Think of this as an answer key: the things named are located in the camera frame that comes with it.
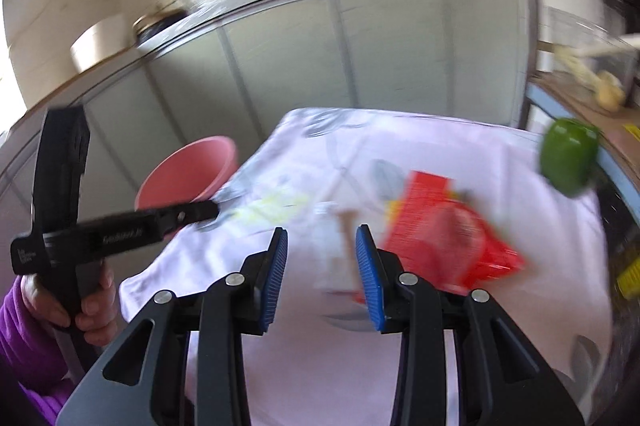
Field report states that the dark pan on counter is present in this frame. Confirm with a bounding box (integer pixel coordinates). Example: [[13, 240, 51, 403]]
[[132, 8, 189, 45]]

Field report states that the white round pot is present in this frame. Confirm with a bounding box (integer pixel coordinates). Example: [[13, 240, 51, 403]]
[[70, 12, 134, 73]]

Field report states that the white floral tablecloth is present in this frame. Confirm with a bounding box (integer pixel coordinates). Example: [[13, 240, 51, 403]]
[[119, 109, 612, 425]]

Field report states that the pink plastic bucket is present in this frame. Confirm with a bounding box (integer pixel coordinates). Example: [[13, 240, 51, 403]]
[[134, 136, 239, 209]]

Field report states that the left hand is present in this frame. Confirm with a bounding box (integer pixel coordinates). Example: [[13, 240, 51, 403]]
[[19, 263, 122, 348]]

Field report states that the red snack wrapper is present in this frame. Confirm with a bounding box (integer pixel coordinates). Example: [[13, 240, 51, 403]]
[[383, 172, 524, 295]]

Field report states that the clear plastic container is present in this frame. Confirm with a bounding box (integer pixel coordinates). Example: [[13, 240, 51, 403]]
[[549, 8, 639, 113]]

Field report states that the green bell pepper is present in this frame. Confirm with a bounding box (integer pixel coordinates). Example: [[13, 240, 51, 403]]
[[539, 117, 600, 198]]

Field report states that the purple left sleeve forearm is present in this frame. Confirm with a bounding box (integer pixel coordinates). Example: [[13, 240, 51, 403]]
[[1, 279, 74, 425]]

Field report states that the grey kitchen cabinet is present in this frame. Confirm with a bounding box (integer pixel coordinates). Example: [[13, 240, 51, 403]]
[[0, 0, 524, 252]]

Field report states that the silver mesh cloth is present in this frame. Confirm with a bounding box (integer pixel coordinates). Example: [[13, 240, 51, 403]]
[[370, 159, 407, 202]]

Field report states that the white leek stalk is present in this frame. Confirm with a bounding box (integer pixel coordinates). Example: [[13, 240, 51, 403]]
[[552, 33, 640, 58]]

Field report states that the ginger root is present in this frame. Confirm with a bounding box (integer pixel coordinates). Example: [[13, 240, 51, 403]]
[[596, 71, 626, 112]]

